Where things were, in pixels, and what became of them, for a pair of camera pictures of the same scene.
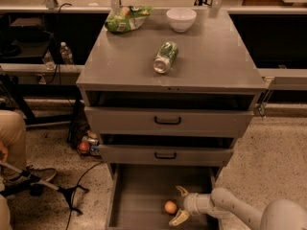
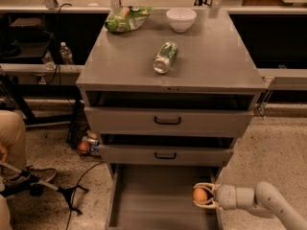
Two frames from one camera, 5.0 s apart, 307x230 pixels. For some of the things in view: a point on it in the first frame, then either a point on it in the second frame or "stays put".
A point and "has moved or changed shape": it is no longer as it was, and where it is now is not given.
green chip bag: (129, 18) stays put
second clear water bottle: (49, 61) stays put
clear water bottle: (66, 54) stays put
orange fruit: (170, 207) has moved or changed shape
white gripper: (193, 203) → (225, 196)
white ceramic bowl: (181, 19) stays put
